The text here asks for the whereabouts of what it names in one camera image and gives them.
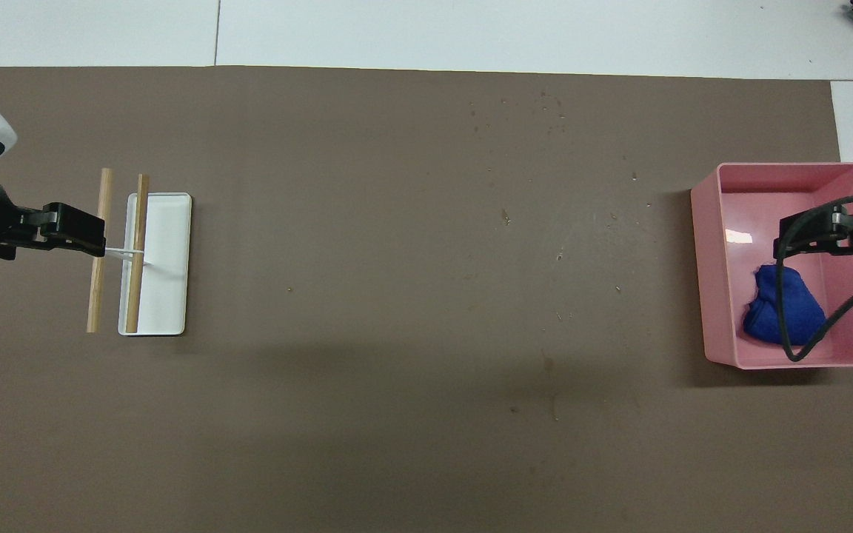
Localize blue towel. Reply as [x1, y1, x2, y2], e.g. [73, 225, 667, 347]
[742, 264, 827, 345]

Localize white towel rack wooden rods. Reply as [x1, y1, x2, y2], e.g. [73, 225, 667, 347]
[86, 168, 193, 337]

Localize pink plastic bin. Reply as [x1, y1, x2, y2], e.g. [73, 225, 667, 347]
[691, 162, 853, 369]

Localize brown table mat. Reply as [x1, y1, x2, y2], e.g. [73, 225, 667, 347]
[0, 65, 853, 533]

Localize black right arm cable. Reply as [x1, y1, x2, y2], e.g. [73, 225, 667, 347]
[773, 194, 853, 363]

